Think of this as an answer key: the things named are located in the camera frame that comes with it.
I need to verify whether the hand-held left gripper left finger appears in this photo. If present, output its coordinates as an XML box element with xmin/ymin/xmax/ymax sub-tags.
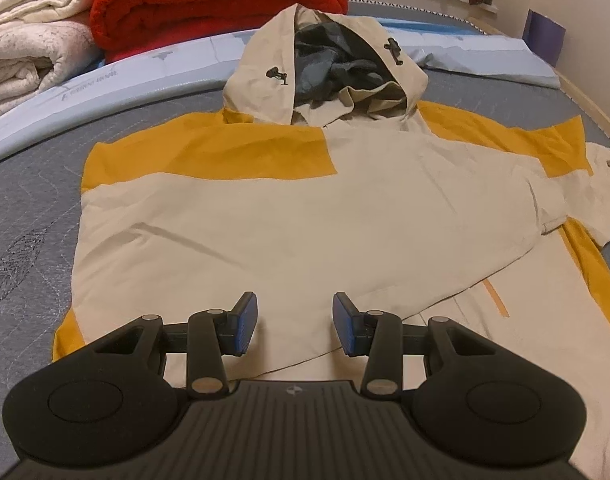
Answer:
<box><xmin>92</xmin><ymin>291</ymin><xmax>259</xmax><ymax>401</ymax></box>

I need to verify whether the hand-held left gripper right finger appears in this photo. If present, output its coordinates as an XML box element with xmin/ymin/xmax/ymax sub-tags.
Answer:
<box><xmin>332</xmin><ymin>291</ymin><xmax>486</xmax><ymax>399</ymax></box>

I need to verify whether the grey quilted mattress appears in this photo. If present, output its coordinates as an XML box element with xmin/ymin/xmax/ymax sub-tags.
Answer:
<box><xmin>0</xmin><ymin>0</ymin><xmax>610</xmax><ymax>480</ymax></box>

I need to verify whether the beige and yellow hooded jacket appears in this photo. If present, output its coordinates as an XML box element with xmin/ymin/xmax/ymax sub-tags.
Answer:
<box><xmin>52</xmin><ymin>2</ymin><xmax>610</xmax><ymax>480</ymax></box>

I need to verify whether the red fleece blanket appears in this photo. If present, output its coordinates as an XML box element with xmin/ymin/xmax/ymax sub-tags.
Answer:
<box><xmin>90</xmin><ymin>0</ymin><xmax>349</xmax><ymax>64</ymax></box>

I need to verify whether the light blue bed sheet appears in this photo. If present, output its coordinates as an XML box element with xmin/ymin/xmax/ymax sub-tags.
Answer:
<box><xmin>0</xmin><ymin>15</ymin><xmax>562</xmax><ymax>170</ymax></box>

